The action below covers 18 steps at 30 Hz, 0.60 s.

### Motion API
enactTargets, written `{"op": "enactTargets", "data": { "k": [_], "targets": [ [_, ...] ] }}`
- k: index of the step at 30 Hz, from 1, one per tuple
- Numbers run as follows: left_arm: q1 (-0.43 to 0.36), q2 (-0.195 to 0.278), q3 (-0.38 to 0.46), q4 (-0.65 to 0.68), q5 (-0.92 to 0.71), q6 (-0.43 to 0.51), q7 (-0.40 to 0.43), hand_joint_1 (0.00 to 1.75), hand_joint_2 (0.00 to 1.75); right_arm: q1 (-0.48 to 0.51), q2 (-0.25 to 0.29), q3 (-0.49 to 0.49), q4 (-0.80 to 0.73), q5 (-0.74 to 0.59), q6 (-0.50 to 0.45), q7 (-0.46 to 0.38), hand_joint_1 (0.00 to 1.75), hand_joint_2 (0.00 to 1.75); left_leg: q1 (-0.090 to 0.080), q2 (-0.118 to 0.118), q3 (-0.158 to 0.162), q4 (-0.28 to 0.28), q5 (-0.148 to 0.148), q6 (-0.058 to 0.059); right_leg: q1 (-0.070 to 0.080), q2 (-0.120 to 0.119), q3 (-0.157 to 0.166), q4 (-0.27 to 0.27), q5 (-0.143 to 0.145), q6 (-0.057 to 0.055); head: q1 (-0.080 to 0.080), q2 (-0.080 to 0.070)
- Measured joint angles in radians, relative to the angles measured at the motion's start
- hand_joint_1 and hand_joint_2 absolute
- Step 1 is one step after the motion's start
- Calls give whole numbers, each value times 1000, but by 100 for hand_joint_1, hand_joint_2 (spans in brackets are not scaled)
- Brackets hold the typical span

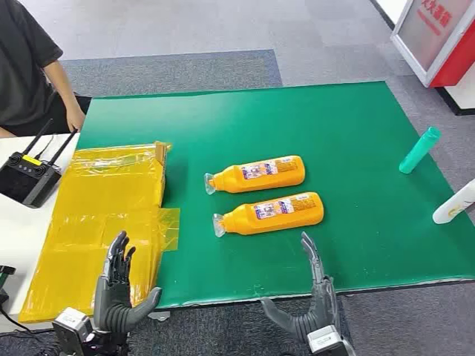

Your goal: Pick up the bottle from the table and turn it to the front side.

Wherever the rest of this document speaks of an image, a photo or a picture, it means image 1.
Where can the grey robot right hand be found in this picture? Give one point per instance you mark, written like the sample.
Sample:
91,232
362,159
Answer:
322,304

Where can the person's hand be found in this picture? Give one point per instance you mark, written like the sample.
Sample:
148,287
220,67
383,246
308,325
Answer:
75,118

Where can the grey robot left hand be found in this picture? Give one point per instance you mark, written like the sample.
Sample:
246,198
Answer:
111,304

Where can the orange detergent bottle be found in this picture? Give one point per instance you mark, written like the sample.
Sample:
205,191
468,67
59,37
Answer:
260,174
274,213

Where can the person's forearm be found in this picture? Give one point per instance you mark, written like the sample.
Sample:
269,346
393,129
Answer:
61,83

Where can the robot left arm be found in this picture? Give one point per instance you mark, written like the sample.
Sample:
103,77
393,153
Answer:
109,344

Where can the teal bottle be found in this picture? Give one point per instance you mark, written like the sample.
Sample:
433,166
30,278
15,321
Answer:
419,150

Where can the white bottle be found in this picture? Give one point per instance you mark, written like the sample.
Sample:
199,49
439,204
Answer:
454,204

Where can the person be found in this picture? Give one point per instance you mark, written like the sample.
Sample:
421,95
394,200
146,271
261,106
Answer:
22,64

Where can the black remote controller with antennas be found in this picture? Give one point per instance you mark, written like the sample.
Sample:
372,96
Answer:
26,179

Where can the grey carpet mat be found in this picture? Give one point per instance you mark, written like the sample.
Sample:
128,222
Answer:
167,73

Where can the black device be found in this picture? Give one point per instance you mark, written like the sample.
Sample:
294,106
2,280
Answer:
4,282

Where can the green table mat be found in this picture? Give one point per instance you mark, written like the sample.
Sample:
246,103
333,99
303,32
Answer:
315,137

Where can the red and white sign board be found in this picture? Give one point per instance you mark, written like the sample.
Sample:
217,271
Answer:
438,34

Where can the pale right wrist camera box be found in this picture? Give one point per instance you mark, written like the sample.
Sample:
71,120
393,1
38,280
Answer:
326,341

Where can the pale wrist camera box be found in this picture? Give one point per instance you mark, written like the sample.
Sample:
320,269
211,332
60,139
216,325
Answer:
326,341
72,329

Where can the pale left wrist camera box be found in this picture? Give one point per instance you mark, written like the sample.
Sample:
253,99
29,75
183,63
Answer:
72,329

